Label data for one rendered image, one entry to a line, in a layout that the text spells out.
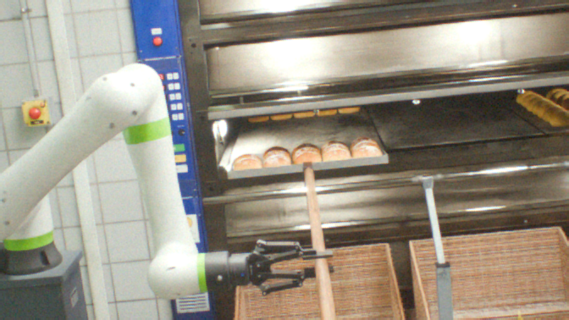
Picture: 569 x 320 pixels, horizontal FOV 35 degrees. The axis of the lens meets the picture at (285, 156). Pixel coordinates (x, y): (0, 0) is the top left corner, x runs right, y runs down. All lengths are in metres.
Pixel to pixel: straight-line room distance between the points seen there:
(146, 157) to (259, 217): 1.19
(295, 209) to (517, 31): 1.00
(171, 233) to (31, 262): 0.36
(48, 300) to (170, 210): 0.38
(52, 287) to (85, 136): 0.45
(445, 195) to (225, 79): 0.90
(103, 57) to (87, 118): 1.27
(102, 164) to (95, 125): 1.33
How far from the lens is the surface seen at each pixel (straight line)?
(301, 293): 3.31
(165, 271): 2.09
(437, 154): 3.28
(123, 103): 1.97
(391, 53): 3.20
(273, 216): 3.29
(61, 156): 2.05
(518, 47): 3.26
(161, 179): 2.17
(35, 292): 2.31
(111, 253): 3.40
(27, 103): 3.26
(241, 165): 3.10
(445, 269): 2.75
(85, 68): 3.27
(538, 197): 3.37
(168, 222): 2.19
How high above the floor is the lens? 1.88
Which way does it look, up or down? 12 degrees down
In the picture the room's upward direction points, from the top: 6 degrees counter-clockwise
